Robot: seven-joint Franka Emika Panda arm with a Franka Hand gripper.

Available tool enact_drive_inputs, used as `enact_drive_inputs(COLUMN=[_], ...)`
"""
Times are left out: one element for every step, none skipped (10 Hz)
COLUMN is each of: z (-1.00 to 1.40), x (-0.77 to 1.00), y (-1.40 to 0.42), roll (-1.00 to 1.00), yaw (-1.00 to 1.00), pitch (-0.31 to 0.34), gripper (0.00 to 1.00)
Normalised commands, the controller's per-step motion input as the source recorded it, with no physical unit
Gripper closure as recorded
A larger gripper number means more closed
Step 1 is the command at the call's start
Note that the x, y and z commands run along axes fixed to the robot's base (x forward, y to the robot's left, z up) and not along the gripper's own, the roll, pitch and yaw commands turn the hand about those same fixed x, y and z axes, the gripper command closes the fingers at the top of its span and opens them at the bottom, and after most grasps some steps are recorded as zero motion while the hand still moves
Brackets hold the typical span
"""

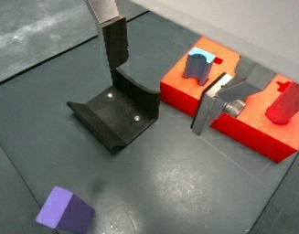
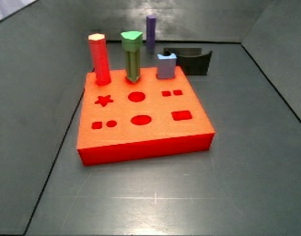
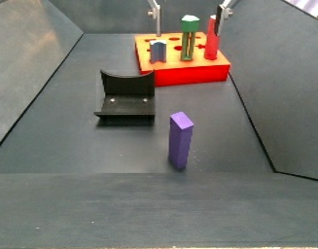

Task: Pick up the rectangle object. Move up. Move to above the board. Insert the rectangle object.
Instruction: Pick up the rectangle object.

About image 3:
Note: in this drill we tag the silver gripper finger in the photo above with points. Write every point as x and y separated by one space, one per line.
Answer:
223 12
153 13

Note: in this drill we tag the purple rectangular block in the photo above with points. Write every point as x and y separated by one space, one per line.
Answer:
179 139

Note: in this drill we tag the red peg board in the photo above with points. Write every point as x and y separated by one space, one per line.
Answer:
176 72

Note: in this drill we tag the green pentagon peg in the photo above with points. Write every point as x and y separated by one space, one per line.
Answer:
189 26

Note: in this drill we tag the light blue notched peg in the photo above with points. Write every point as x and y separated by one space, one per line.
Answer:
157 51

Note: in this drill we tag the red hexagonal peg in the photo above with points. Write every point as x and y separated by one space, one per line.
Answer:
211 40

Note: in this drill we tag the black curved holder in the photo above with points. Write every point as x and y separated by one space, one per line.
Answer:
128 95

